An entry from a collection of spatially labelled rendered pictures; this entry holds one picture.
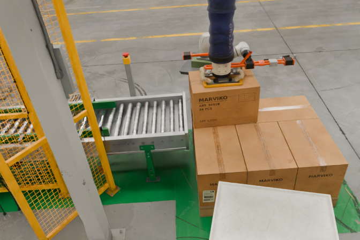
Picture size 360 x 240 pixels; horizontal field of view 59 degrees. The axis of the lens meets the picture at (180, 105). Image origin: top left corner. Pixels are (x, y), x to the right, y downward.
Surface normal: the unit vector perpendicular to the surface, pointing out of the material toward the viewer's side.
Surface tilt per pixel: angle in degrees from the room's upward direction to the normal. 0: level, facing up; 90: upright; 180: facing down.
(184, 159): 0
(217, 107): 90
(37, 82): 90
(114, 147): 90
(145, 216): 0
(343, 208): 0
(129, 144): 90
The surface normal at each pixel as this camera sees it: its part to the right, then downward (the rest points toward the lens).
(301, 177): 0.03, 0.57
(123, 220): -0.07, -0.82
